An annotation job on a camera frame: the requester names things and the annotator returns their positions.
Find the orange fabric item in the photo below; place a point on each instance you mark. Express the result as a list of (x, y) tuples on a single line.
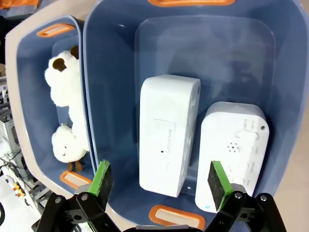
[(17, 3)]

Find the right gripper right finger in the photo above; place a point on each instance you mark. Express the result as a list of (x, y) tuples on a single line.
[(220, 188)]

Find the small white digital clock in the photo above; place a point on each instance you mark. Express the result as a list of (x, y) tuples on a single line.
[(217, 137)]

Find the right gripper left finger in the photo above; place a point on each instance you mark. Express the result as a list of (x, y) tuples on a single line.
[(101, 188)]

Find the large white snooze clock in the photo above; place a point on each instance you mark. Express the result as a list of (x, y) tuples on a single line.
[(164, 120)]

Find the white bear plush brown ears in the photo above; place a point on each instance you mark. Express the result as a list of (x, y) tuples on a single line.
[(62, 82)]

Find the small white smiling plush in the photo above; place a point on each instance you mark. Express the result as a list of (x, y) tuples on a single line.
[(67, 147)]

